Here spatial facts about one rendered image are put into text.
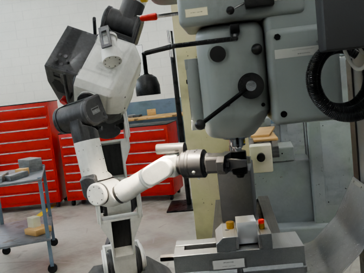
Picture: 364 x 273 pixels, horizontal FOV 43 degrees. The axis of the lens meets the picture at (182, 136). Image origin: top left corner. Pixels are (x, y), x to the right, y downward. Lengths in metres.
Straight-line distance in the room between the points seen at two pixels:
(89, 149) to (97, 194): 0.15
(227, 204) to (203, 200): 1.50
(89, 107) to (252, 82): 0.60
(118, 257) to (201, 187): 1.18
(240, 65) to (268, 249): 0.50
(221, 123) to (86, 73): 0.59
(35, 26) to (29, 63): 0.84
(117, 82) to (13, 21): 9.91
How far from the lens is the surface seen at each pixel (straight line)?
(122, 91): 1.68
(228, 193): 1.72
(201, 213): 3.25
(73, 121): 1.61
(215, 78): 1.30
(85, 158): 1.60
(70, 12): 11.06
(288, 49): 1.28
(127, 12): 1.85
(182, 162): 1.42
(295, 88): 1.29
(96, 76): 1.69
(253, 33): 1.30
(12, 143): 6.64
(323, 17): 1.05
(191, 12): 1.29
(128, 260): 2.21
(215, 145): 3.14
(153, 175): 1.45
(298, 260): 1.30
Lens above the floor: 1.48
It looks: 6 degrees down
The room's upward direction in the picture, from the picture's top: 6 degrees counter-clockwise
